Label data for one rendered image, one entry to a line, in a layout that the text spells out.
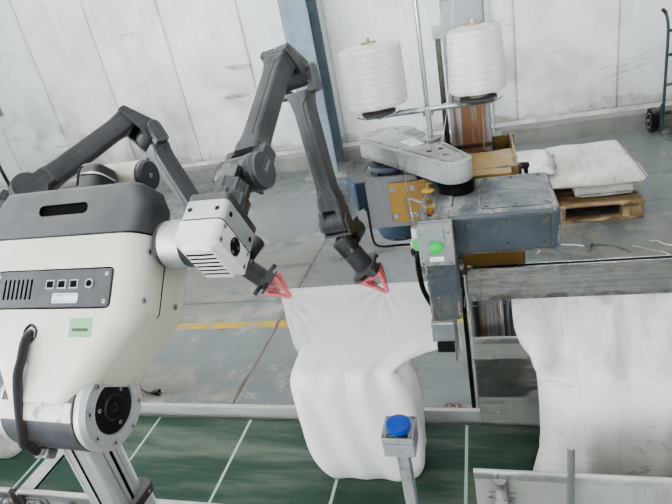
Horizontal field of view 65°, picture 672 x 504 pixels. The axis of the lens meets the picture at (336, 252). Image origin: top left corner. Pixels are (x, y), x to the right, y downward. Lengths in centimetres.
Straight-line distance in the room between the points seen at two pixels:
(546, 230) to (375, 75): 56
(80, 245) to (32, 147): 782
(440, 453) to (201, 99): 592
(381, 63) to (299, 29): 471
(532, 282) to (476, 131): 48
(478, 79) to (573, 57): 504
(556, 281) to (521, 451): 70
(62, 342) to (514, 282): 104
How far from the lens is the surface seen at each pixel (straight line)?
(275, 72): 127
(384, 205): 160
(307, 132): 137
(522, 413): 200
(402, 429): 134
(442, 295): 127
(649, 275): 148
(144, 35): 737
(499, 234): 120
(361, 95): 139
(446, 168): 126
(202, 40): 701
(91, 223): 109
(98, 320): 102
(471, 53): 137
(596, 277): 145
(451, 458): 192
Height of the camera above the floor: 179
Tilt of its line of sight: 24 degrees down
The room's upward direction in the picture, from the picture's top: 12 degrees counter-clockwise
